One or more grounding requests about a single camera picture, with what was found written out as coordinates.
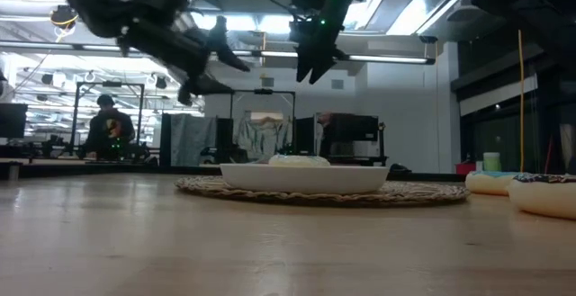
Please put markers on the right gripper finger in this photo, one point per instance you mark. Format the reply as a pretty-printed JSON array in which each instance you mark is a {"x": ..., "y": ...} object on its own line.
[
  {"x": 321, "y": 69},
  {"x": 305, "y": 66}
]

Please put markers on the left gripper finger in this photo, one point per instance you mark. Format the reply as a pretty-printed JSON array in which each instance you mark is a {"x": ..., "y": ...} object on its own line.
[
  {"x": 222, "y": 44},
  {"x": 202, "y": 85}
]

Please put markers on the large white teal-drizzled donut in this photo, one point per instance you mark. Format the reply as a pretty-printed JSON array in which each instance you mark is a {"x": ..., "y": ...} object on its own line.
[{"x": 299, "y": 161}]

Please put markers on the large light blue donut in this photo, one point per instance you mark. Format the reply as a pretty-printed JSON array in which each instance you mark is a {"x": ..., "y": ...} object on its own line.
[{"x": 488, "y": 183}]

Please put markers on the large chocolate donut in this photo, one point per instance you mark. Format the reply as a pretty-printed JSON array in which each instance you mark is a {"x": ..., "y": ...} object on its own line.
[{"x": 544, "y": 197}]

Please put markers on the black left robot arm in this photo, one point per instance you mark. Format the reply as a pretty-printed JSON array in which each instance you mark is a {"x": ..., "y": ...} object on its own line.
[{"x": 112, "y": 3}]

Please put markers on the grey cloth panel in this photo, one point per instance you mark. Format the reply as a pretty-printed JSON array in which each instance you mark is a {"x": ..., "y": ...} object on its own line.
[{"x": 189, "y": 138}]

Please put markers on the long ceiling light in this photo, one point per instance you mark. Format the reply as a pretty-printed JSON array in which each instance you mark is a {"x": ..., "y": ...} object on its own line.
[{"x": 387, "y": 58}]

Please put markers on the black monitor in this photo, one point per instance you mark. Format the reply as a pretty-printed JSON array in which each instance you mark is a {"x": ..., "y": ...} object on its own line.
[
  {"x": 306, "y": 135},
  {"x": 12, "y": 120}
]

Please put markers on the person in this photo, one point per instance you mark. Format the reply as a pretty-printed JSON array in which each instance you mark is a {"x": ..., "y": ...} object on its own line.
[{"x": 108, "y": 129}]

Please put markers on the black and yellow lamp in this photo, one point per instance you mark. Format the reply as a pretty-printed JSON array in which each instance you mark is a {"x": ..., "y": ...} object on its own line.
[{"x": 64, "y": 17}]

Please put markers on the white round plate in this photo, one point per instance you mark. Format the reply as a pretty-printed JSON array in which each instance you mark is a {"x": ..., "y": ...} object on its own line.
[{"x": 306, "y": 179}]

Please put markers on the round woven straw placemat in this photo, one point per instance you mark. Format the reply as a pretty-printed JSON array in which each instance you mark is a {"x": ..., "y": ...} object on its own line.
[{"x": 427, "y": 192}]

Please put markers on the red bin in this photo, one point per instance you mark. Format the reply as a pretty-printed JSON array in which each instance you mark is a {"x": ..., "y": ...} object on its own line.
[{"x": 465, "y": 168}]

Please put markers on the pale green cup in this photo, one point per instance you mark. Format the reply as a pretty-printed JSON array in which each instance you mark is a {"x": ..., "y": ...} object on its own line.
[{"x": 492, "y": 162}]

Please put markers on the black frame rig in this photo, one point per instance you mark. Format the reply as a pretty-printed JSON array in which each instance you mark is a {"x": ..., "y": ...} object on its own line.
[
  {"x": 141, "y": 107},
  {"x": 293, "y": 107}
]

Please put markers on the black aluminium table frame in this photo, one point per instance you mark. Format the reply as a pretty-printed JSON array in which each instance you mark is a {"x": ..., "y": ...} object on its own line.
[{"x": 67, "y": 170}]

